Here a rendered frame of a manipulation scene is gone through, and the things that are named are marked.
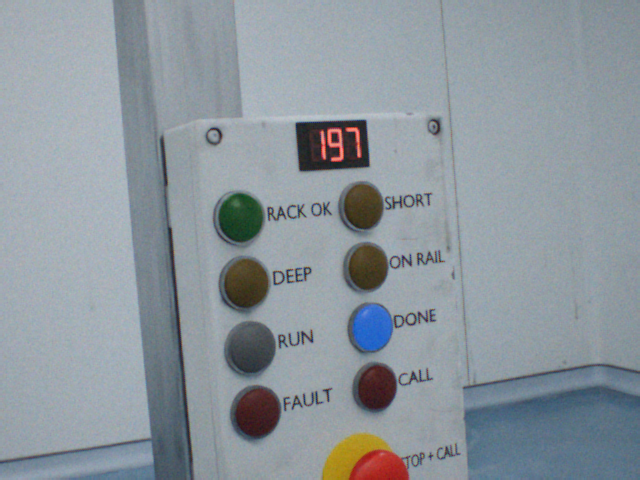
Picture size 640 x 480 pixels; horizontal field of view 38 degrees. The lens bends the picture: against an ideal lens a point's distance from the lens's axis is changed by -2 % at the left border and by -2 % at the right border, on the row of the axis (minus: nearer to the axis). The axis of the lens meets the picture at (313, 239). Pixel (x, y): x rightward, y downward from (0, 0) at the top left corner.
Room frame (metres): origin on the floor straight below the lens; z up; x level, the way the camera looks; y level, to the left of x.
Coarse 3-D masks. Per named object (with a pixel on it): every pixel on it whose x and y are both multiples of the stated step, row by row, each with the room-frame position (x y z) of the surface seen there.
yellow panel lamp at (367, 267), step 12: (360, 252) 0.55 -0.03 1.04; (372, 252) 0.55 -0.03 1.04; (348, 264) 0.54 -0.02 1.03; (360, 264) 0.54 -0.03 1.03; (372, 264) 0.55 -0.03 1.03; (384, 264) 0.55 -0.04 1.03; (360, 276) 0.54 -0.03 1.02; (372, 276) 0.55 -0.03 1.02; (384, 276) 0.55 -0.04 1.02; (372, 288) 0.55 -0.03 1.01
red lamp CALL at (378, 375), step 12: (372, 372) 0.55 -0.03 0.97; (384, 372) 0.55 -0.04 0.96; (360, 384) 0.54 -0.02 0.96; (372, 384) 0.55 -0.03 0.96; (384, 384) 0.55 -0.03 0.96; (396, 384) 0.56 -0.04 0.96; (360, 396) 0.54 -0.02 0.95; (372, 396) 0.55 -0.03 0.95; (384, 396) 0.55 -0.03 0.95; (372, 408) 0.55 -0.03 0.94
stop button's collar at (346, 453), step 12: (348, 444) 0.54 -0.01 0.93; (360, 444) 0.55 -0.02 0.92; (372, 444) 0.55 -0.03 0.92; (384, 444) 0.55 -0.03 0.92; (336, 456) 0.54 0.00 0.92; (348, 456) 0.54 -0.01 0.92; (360, 456) 0.54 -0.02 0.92; (408, 456) 0.57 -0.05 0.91; (420, 456) 0.57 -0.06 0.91; (444, 456) 0.58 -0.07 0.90; (324, 468) 0.53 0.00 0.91; (336, 468) 0.54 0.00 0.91; (348, 468) 0.54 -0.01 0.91
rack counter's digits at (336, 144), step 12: (312, 132) 0.54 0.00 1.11; (324, 132) 0.54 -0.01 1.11; (336, 132) 0.55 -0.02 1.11; (348, 132) 0.55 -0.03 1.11; (312, 144) 0.54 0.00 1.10; (324, 144) 0.54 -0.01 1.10; (336, 144) 0.55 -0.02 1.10; (348, 144) 0.55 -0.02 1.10; (360, 144) 0.55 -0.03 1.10; (312, 156) 0.54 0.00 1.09; (324, 156) 0.54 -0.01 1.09; (336, 156) 0.55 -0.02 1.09; (348, 156) 0.55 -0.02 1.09; (360, 156) 0.55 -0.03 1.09
